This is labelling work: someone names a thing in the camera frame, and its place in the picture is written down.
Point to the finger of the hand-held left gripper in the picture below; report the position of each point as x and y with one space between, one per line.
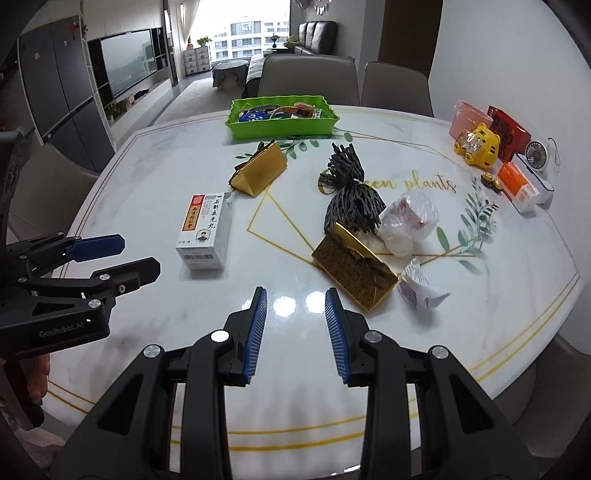
134 272
99 247

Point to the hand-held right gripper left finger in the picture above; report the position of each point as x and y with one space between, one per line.
256 337

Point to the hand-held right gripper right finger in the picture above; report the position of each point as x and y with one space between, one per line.
336 337

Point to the gold patterned gift box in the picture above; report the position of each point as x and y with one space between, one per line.
355 272

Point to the white medicine box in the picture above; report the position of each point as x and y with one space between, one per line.
203 221

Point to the white paper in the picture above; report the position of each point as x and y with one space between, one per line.
422 288

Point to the black shredded paper bundle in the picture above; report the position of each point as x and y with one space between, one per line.
353 203

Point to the clear plastic bag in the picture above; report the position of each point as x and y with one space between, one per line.
406 221

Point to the small gold triangular box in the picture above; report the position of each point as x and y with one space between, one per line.
261 173

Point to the person's left hand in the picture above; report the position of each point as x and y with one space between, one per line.
39 378

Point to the white tv cabinet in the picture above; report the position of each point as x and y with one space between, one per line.
138 104

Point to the beige rug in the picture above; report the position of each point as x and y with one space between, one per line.
198 101

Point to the blue round packet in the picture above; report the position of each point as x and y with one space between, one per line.
256 116

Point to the green plastic tray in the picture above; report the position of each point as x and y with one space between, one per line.
277 129

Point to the white drawer unit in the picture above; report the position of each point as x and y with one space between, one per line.
197 61

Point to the round covered coffee table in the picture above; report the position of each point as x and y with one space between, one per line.
231 71

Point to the gold foil chocolate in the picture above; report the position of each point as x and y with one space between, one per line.
496 185
487 177

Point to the orange snack packet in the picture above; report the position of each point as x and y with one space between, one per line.
300 111

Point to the potted green plant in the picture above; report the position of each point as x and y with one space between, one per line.
204 40

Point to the orange white carton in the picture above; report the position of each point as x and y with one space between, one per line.
512 180

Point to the yellow tiger toy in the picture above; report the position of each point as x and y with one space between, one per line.
482 147

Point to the white box with blue rim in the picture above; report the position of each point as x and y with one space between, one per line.
545 189

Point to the red gift box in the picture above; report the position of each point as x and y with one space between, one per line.
508 131

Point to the white desk fan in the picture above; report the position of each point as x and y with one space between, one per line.
538 154

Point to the dark grey sofa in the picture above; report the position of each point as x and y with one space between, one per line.
318 34

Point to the brown wooden door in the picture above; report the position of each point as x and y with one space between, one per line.
431 27

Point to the wall television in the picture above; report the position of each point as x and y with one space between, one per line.
129 60

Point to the wall decoration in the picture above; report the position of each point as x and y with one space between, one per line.
314 3

